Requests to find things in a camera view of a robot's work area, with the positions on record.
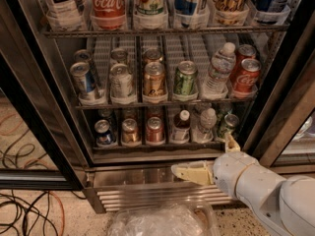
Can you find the blue silver can front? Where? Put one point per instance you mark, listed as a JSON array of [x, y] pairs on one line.
[[85, 82]]

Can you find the gold soda can rear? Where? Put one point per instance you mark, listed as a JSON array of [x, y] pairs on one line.
[[152, 55]]

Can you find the red Coca-Cola can rear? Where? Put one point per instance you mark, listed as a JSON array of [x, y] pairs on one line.
[[243, 51]]

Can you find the blue silver can rear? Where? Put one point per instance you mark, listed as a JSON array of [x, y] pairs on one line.
[[84, 55]]

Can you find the clear water bottle middle shelf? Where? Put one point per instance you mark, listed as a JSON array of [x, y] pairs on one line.
[[221, 66]]

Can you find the blue silver can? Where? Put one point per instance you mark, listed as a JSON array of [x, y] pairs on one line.
[[84, 55], [85, 82]]

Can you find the red can bottom shelf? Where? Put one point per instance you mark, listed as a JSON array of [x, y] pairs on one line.
[[155, 131]]

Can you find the clear water bottle shelf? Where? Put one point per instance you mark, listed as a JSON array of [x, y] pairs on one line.
[[203, 129], [221, 66]]

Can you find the dark blue bottle top shelf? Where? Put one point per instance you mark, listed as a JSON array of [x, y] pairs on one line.
[[270, 12]]

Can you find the glass fridge door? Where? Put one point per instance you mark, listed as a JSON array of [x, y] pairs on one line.
[[34, 75], [275, 131]]

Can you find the brown juice bottle white cap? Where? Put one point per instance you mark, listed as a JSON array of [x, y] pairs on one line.
[[180, 127]]

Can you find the red Coca-Cola can front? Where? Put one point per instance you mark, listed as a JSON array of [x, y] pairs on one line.
[[246, 75]]

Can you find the gold soda can front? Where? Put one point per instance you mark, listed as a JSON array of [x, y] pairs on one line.
[[154, 86]]

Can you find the red coca-cola can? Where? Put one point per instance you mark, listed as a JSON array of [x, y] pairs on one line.
[[243, 51], [246, 75]]

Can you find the clear water bottle bottom shelf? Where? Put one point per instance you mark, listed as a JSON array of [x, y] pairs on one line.
[[203, 129]]

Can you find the blue can bottom shelf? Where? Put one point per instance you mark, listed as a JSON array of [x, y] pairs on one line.
[[104, 134]]

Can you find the green can bottom shelf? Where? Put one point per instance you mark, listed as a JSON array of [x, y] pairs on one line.
[[227, 124]]

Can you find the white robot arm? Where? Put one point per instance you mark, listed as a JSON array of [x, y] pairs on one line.
[[284, 206]]

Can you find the blue label bottle top shelf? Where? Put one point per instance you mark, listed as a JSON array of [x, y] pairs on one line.
[[190, 14]]

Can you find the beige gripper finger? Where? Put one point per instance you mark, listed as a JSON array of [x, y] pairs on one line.
[[198, 172], [231, 144]]

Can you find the green white soda bottle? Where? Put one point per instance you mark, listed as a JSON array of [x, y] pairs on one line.
[[149, 15]]

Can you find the white tea bottle top shelf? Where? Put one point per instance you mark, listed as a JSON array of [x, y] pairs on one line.
[[66, 15]]

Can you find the red Coca-Cola bottle top shelf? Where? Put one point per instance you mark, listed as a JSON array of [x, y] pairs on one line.
[[109, 14]]

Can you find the clear plastic bin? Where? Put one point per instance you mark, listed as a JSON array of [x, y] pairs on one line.
[[182, 218]]

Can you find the gold can bottom shelf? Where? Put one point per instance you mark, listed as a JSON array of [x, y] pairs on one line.
[[130, 132]]

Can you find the white soda can front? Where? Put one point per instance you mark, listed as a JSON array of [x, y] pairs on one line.
[[122, 88]]

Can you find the gold label bottle top shelf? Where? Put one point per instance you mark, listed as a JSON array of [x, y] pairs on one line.
[[229, 12]]

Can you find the white soda can rear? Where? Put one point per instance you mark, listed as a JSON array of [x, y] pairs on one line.
[[118, 56]]

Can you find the green soda can middle shelf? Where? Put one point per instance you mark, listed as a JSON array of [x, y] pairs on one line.
[[185, 81]]

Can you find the white soda can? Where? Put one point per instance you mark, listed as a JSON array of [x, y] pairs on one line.
[[122, 88], [118, 56]]

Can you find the left glass fridge door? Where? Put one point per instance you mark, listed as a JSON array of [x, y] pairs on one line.
[[34, 75]]

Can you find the gold soda can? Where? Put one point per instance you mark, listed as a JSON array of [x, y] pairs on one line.
[[152, 55], [154, 86]]

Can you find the steel fridge base grille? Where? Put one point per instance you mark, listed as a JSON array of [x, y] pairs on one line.
[[113, 188]]

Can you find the right glass fridge door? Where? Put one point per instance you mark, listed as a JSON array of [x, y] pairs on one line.
[[275, 131]]

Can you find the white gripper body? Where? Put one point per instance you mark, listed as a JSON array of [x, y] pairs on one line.
[[230, 173]]

